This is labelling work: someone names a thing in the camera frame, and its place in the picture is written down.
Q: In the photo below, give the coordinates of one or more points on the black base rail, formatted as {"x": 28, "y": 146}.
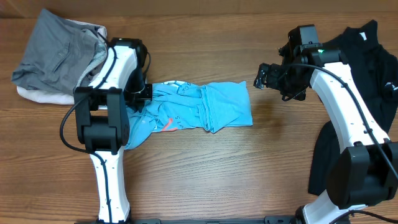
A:
{"x": 211, "y": 221}

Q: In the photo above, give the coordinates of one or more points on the black t-shirt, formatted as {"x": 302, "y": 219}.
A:
{"x": 374, "y": 71}

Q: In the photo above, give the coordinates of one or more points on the white folded garment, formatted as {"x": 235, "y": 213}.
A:
{"x": 41, "y": 96}

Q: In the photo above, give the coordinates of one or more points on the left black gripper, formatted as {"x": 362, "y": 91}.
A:
{"x": 134, "y": 101}

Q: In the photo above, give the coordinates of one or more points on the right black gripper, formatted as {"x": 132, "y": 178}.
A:
{"x": 273, "y": 71}

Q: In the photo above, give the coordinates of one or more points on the grey folded trousers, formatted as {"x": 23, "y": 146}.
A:
{"x": 61, "y": 55}

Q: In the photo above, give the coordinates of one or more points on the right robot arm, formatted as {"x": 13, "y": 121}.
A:
{"x": 366, "y": 171}

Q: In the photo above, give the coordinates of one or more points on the light blue printed t-shirt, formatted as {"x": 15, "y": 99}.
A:
{"x": 182, "y": 105}

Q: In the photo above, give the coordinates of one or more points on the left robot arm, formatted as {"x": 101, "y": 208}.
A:
{"x": 102, "y": 122}

